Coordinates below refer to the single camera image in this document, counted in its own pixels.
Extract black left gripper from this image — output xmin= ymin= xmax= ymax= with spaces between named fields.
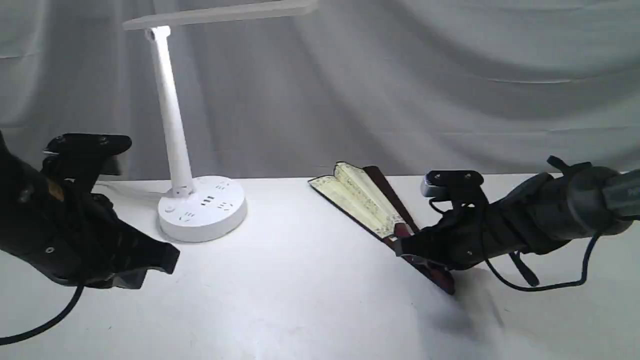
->
xmin=1 ymin=191 xmax=181 ymax=290

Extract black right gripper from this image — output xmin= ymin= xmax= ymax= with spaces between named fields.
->
xmin=395 ymin=200 xmax=546 ymax=272

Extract paper folding fan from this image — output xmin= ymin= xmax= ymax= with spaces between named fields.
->
xmin=308 ymin=161 xmax=457 ymax=296

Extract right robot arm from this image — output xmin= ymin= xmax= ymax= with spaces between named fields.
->
xmin=391 ymin=156 xmax=639 ymax=271

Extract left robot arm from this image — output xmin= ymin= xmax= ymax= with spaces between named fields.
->
xmin=0 ymin=133 xmax=180 ymax=290

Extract white desk lamp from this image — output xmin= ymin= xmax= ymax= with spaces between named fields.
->
xmin=122 ymin=0 xmax=318 ymax=243

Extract grey backdrop curtain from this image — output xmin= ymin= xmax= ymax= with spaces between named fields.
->
xmin=0 ymin=0 xmax=640 ymax=180

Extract white power cable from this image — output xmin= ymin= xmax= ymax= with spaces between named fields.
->
xmin=95 ymin=181 xmax=171 ymax=198

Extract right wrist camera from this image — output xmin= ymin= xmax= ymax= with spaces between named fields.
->
xmin=420 ymin=170 xmax=485 ymax=204

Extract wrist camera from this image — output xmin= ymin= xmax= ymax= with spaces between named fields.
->
xmin=420 ymin=170 xmax=485 ymax=204
xmin=41 ymin=133 xmax=133 ymax=193

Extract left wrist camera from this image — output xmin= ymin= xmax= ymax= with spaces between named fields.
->
xmin=41 ymin=133 xmax=133 ymax=193

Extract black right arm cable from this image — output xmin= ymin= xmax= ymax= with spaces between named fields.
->
xmin=430 ymin=200 xmax=601 ymax=293

